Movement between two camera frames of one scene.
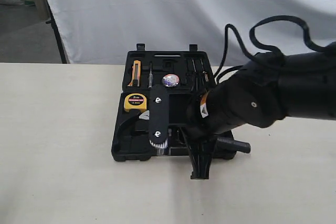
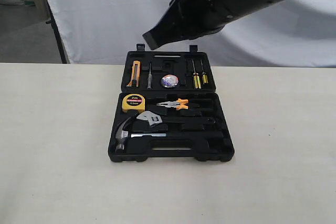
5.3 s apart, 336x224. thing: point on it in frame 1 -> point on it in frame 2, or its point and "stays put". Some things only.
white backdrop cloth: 97,17 stays put
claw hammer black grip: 227,145 -> 122,136
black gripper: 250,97 -> 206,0
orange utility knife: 136,74 stays put
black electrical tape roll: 170,81 stays put
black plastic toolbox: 158,87 stays put
